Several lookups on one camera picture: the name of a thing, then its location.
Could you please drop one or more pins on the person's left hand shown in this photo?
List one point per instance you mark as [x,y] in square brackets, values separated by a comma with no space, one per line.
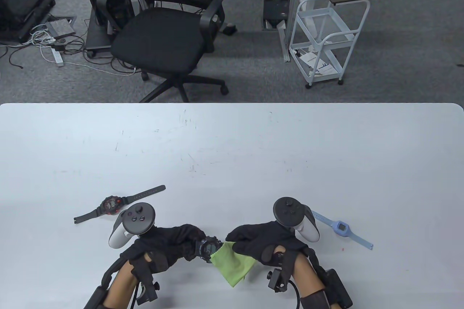
[170,242]

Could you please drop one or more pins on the person's right hand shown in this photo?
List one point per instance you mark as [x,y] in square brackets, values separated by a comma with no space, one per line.
[261,236]

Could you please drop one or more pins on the black watch with grey face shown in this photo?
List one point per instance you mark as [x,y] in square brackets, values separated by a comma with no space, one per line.
[207,249]

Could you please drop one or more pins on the green cleaning cloth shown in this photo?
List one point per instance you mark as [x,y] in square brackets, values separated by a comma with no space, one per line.
[232,265]

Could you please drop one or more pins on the black watch with red face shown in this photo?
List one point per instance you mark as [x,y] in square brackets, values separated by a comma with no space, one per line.
[110,204]

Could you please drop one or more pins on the light blue watch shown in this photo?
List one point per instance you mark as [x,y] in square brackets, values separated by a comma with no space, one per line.
[340,227]

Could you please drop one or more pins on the black forearm band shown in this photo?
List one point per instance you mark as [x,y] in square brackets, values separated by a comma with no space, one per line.
[313,300]

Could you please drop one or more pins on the person's right forearm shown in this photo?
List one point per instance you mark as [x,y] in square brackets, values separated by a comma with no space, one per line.
[308,276]

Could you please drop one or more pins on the person's left forearm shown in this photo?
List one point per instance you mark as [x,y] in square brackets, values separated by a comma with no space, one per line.
[121,287]

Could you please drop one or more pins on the black glove sensor box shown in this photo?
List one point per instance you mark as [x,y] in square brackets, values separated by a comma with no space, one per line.
[277,280]
[146,283]

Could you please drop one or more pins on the white paper booklet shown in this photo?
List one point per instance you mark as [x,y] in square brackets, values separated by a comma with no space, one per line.
[315,64]

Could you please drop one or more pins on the white metal stand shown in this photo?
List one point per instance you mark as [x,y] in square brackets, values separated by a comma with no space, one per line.
[284,41]

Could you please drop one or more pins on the black mesh office chair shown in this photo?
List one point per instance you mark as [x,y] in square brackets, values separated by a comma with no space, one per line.
[159,41]

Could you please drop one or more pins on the small black floor device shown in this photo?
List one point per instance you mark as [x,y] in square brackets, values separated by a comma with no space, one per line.
[229,29]

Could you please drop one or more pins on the white power strip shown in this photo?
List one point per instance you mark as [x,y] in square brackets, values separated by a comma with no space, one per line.
[58,58]

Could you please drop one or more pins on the black computer cart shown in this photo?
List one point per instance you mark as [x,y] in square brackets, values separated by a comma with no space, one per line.
[98,35]

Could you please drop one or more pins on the black power adapter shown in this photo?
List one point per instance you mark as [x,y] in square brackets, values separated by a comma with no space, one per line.
[59,47]

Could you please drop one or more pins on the black open floor hatch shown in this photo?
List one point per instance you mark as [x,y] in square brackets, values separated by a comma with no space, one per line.
[275,8]

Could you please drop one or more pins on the grey floor plate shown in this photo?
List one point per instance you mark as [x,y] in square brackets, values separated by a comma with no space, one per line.
[59,26]

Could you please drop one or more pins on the black wrist camera unit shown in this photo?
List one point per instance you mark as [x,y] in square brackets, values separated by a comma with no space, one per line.
[95,298]
[339,287]

